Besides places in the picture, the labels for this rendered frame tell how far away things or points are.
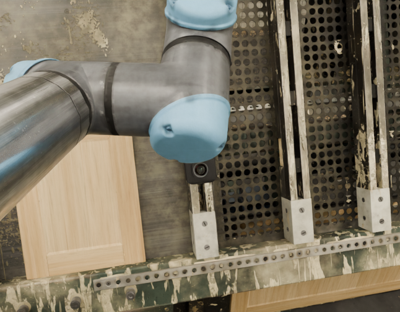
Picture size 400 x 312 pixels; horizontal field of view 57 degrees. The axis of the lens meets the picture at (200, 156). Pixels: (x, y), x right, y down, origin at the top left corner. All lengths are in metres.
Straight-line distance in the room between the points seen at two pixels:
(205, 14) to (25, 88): 0.18
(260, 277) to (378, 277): 0.84
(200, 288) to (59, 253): 0.39
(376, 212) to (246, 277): 0.42
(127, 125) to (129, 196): 0.67
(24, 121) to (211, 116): 0.16
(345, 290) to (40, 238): 1.28
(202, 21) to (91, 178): 0.71
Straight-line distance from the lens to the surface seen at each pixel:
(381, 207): 1.19
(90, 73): 0.37
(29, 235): 1.08
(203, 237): 1.01
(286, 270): 1.13
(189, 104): 0.33
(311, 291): 1.72
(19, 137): 0.25
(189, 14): 0.39
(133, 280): 1.05
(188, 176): 0.53
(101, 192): 1.03
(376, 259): 1.26
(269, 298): 1.66
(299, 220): 1.08
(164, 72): 0.36
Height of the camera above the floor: 1.72
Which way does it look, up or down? 35 degrees down
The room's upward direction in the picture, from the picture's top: straight up
